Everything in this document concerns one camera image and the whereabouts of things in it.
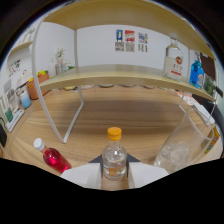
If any clear bottle orange cap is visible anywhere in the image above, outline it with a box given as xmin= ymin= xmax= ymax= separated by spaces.
xmin=101 ymin=126 xmax=128 ymax=181

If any red liquid bottle white cap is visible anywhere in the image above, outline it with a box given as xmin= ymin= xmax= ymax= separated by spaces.
xmin=33 ymin=137 xmax=73 ymax=174

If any dark handled muddler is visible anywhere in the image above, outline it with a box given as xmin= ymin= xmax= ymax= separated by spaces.
xmin=214 ymin=86 xmax=224 ymax=98

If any red topped wall poster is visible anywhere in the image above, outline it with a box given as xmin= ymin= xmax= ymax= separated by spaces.
xmin=124 ymin=30 xmax=136 ymax=53

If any wooden two-tier shelf rack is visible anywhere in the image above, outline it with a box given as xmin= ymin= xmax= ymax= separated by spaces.
xmin=31 ymin=0 xmax=224 ymax=144

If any multicolour wall poster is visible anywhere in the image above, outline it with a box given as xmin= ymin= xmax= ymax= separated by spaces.
xmin=137 ymin=32 xmax=149 ymax=53

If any blue liquid bottle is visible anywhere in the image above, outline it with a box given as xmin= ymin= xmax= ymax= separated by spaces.
xmin=188 ymin=51 xmax=205 ymax=89

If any white desk calendar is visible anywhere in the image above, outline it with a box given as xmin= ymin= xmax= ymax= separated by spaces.
xmin=3 ymin=78 xmax=19 ymax=113

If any clear bottle red label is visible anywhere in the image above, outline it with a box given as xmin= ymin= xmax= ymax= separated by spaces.
xmin=162 ymin=32 xmax=185 ymax=82

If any clear drinking glass with ice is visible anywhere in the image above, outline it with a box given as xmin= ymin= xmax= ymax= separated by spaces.
xmin=153 ymin=107 xmax=214 ymax=174

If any orange storage basket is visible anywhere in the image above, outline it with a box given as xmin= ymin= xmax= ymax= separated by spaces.
xmin=25 ymin=73 xmax=50 ymax=100

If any white tray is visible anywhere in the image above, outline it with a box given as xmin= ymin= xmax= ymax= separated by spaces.
xmin=4 ymin=109 xmax=25 ymax=133

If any orange printed paper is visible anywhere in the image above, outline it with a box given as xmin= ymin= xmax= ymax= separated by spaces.
xmin=181 ymin=91 xmax=201 ymax=106

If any brown door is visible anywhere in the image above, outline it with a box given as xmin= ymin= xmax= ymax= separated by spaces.
xmin=199 ymin=53 xmax=217 ymax=81

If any blue topped wall poster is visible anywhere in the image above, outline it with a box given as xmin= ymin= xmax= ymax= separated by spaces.
xmin=115 ymin=29 xmax=125 ymax=52

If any black handbag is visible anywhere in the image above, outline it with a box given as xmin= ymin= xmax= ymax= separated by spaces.
xmin=0 ymin=118 xmax=8 ymax=148

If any wooden wall shelf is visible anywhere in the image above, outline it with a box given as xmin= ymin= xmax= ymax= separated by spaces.
xmin=7 ymin=40 xmax=34 ymax=56

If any white and blue cup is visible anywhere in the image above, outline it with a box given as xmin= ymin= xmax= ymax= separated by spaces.
xmin=19 ymin=90 xmax=33 ymax=109

